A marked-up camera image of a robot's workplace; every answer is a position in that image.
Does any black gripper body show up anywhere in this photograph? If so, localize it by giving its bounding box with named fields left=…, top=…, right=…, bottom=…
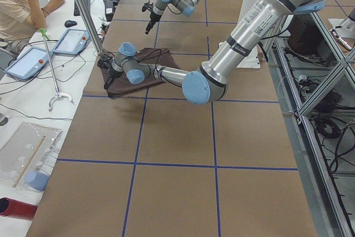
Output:
left=106, top=68, right=120, bottom=84
left=147, top=12, right=160, bottom=29

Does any dark brown t-shirt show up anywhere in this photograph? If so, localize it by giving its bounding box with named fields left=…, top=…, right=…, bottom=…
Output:
left=100, top=48, right=187, bottom=98

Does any teach pendant far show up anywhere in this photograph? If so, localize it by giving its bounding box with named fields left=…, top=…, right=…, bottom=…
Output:
left=52, top=28, right=90, bottom=56

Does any teach pendant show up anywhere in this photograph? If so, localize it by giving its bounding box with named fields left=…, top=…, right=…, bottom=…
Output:
left=5, top=47, right=49, bottom=80
left=52, top=28, right=90, bottom=56

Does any black computer mouse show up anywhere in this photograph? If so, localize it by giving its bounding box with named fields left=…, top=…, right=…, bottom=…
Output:
left=64, top=20, right=78, bottom=28

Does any black keyboard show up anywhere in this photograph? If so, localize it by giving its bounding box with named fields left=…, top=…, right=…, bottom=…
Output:
left=73, top=0, right=92, bottom=17

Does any metal reacher grabber tool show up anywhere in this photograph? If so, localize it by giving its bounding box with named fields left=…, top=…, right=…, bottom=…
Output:
left=39, top=28, right=74, bottom=112

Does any teach pendant near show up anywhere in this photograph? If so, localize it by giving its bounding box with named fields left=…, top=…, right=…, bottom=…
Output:
left=5, top=47, right=49, bottom=80

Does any brown paper table cover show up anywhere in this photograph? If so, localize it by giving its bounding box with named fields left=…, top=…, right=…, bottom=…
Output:
left=26, top=0, right=318, bottom=237

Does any cardboard in plastic sleeve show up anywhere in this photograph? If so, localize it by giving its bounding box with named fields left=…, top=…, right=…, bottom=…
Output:
left=1, top=123, right=62, bottom=191

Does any seated person beige shirt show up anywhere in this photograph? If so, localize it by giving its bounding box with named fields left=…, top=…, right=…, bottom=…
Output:
left=1, top=0, right=65, bottom=54

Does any light blue plastic cup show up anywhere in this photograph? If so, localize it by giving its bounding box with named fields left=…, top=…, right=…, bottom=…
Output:
left=25, top=171, right=49, bottom=191

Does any red cylinder bottle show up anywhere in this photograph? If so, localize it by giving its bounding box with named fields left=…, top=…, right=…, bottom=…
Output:
left=1, top=198, right=38, bottom=220

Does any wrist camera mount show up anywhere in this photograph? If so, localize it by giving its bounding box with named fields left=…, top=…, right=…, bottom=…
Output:
left=141, top=2, right=154, bottom=12
left=97, top=52, right=115, bottom=69

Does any aluminium frame post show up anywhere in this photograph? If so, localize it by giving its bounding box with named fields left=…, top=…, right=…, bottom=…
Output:
left=74, top=0, right=104, bottom=56

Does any clear wire rack wooden dowel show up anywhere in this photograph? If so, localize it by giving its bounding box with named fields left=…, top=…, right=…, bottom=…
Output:
left=10, top=135, right=60, bottom=189

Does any aluminium frame rail structure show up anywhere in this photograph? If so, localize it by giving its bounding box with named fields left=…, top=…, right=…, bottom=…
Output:
left=264, top=7, right=354, bottom=236

